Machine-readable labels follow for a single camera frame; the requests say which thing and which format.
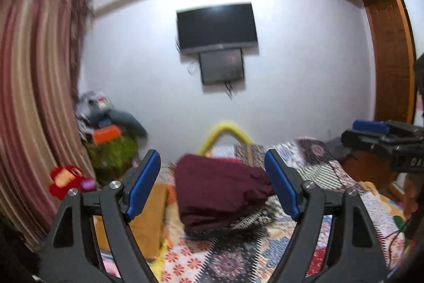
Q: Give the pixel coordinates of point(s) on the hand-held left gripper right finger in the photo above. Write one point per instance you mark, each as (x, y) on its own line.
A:
(281, 183)

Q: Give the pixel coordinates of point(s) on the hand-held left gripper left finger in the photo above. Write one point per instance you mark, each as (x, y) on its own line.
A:
(145, 183)

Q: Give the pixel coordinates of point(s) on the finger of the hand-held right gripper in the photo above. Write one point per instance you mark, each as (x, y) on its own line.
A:
(369, 126)
(364, 140)

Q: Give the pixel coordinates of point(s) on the maroon garment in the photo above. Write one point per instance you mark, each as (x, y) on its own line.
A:
(218, 193)

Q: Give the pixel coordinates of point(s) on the person's right forearm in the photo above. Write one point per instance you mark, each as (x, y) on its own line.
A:
(415, 203)

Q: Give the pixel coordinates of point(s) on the pile of clothes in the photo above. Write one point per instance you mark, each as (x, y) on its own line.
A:
(116, 150)

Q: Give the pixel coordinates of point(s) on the grey-blue bag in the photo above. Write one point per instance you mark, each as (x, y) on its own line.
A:
(336, 147)

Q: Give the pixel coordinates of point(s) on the mustard yellow cloth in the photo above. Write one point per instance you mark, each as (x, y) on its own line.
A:
(149, 220)

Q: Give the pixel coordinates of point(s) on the yellow printed blanket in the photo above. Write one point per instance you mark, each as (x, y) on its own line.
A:
(384, 206)

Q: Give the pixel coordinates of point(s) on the orange box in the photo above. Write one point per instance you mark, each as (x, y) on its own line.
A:
(106, 134)

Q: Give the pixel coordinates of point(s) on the wooden door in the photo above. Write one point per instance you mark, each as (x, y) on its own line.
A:
(391, 64)

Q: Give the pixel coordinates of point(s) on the red plush toy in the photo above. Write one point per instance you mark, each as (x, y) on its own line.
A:
(64, 182)

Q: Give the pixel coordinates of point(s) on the patchwork quilt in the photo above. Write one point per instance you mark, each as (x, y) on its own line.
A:
(232, 256)

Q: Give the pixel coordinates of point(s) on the dark box under television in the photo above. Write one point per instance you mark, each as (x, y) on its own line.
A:
(222, 67)

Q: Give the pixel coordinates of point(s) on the striped pink curtain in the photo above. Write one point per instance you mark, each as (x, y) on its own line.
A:
(29, 97)

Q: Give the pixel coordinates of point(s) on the wall-mounted black television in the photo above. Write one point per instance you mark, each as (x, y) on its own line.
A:
(217, 26)

